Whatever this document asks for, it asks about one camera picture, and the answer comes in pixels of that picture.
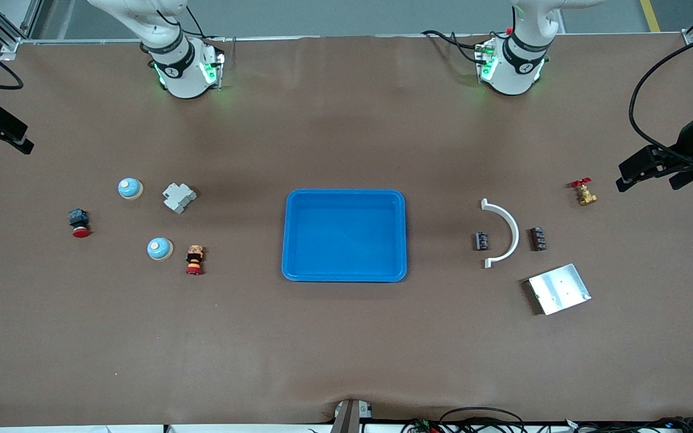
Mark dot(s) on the grey plastic breaker module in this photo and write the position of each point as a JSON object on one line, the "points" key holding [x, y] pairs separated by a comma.
{"points": [[178, 197]]}

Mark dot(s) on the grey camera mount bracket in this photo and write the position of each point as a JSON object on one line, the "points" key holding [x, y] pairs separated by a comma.
{"points": [[348, 418]]}

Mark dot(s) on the orange red pushbutton switch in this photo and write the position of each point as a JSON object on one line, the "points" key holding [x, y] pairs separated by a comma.
{"points": [[195, 259]]}

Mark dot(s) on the white curved plastic bracket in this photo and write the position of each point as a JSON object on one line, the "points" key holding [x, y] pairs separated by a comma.
{"points": [[515, 234]]}

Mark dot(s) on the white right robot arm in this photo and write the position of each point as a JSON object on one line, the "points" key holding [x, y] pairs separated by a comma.
{"points": [[184, 84]]}

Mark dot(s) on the brown table mat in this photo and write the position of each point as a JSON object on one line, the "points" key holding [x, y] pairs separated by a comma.
{"points": [[346, 349]]}

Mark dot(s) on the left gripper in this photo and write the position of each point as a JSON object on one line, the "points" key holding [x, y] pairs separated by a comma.
{"points": [[691, 138]]}

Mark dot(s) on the silver metal plate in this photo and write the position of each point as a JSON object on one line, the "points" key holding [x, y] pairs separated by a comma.
{"points": [[560, 288]]}

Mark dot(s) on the black terminal block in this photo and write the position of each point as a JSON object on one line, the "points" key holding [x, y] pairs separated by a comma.
{"points": [[482, 241], [538, 239]]}

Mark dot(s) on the blue plastic tray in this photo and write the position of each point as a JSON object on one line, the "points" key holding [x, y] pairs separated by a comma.
{"points": [[344, 237]]}

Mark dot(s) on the blue desk bell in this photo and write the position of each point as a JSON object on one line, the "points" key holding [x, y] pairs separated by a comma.
{"points": [[159, 248], [130, 188]]}

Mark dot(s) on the red emergency stop button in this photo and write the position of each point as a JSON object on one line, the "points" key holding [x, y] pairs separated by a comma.
{"points": [[79, 221]]}

